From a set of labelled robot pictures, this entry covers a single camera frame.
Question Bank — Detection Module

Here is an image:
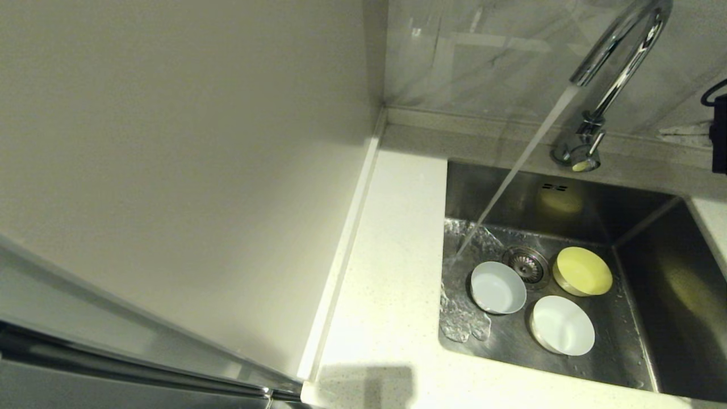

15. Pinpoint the chrome gooseneck faucet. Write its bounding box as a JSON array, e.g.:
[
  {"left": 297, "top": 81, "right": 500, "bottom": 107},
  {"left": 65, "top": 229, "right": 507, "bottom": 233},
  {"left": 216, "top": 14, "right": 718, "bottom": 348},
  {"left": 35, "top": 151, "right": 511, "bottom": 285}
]
[{"left": 552, "top": 0, "right": 674, "bottom": 173}]

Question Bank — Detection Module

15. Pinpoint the yellow bowl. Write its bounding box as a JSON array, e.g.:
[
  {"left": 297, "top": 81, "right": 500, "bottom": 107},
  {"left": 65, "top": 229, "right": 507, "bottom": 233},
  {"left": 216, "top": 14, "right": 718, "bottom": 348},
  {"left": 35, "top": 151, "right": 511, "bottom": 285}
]
[{"left": 552, "top": 247, "right": 614, "bottom": 298}]

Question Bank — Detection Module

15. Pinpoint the white bowl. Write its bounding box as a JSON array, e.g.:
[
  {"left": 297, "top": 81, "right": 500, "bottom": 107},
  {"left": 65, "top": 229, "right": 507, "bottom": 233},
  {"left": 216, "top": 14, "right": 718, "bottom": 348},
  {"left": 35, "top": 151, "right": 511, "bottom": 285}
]
[{"left": 529, "top": 295, "right": 596, "bottom": 357}]

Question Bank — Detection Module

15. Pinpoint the pale blue bowl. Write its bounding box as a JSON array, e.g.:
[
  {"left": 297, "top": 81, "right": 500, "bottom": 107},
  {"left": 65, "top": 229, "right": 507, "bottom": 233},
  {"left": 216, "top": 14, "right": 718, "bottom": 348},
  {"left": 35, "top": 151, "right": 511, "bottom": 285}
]
[{"left": 469, "top": 261, "right": 528, "bottom": 315}]

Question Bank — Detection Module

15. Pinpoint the stainless steel sink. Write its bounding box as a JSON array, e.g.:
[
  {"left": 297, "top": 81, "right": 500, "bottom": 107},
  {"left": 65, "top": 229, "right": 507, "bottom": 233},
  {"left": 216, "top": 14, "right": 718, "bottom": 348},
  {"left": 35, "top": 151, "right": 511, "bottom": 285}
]
[{"left": 438, "top": 160, "right": 727, "bottom": 403}]

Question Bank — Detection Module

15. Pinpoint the metal sink drain strainer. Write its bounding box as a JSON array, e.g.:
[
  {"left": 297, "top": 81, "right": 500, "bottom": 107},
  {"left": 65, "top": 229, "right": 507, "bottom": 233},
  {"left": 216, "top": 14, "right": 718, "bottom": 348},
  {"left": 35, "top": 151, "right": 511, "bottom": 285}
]
[{"left": 502, "top": 246, "right": 550, "bottom": 290}]

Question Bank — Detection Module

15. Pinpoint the white counter edge strip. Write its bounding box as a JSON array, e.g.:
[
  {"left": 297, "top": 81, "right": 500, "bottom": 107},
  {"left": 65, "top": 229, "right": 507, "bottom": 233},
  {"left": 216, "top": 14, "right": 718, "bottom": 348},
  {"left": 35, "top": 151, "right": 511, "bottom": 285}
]
[{"left": 298, "top": 111, "right": 387, "bottom": 381}]

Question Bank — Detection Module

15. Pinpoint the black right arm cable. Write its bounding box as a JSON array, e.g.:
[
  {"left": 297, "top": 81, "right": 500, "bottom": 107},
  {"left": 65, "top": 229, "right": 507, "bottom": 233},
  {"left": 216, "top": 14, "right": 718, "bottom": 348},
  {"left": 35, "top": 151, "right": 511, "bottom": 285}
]
[{"left": 700, "top": 78, "right": 727, "bottom": 107}]

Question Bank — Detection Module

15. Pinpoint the dark appliance door handle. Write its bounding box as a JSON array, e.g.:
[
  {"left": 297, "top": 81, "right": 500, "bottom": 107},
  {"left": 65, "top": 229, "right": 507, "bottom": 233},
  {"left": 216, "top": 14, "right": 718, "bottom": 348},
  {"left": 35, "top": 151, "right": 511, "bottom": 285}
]
[{"left": 0, "top": 321, "right": 304, "bottom": 402}]

